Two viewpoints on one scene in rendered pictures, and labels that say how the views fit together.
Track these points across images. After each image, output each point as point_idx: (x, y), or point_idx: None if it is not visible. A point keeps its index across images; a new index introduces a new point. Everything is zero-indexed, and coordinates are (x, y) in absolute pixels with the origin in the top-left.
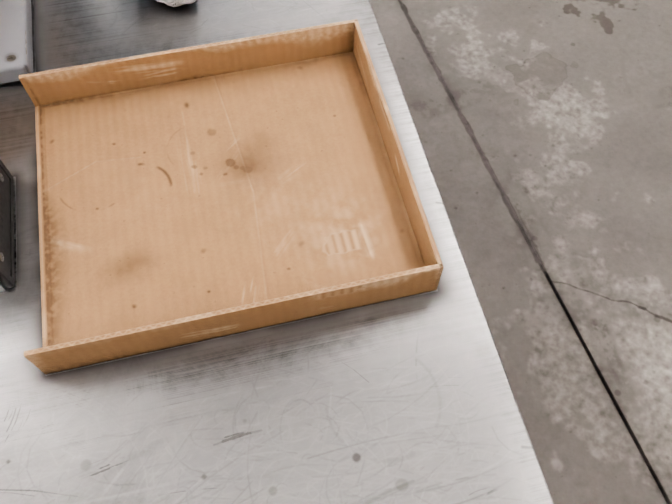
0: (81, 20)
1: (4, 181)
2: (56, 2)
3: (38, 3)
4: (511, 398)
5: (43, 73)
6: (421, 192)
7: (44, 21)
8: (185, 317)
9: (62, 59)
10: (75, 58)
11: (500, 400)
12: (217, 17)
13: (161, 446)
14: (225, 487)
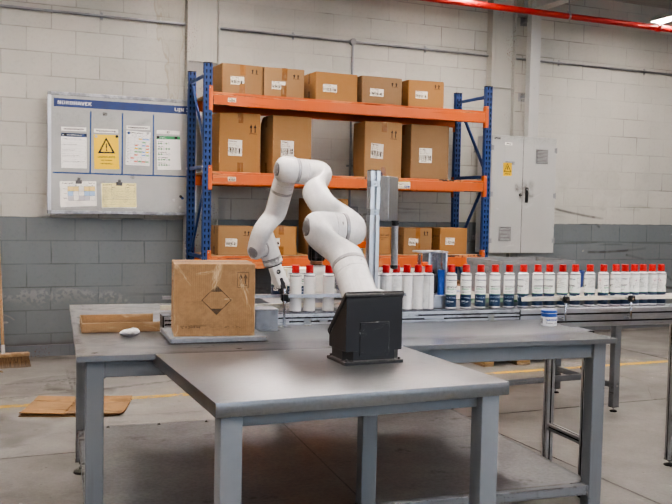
0: (150, 335)
1: (162, 323)
2: (157, 336)
3: (162, 336)
4: (72, 321)
5: (154, 321)
6: (76, 327)
7: (160, 335)
8: (126, 314)
9: (154, 333)
10: (151, 333)
11: (74, 321)
12: (115, 335)
13: None
14: None
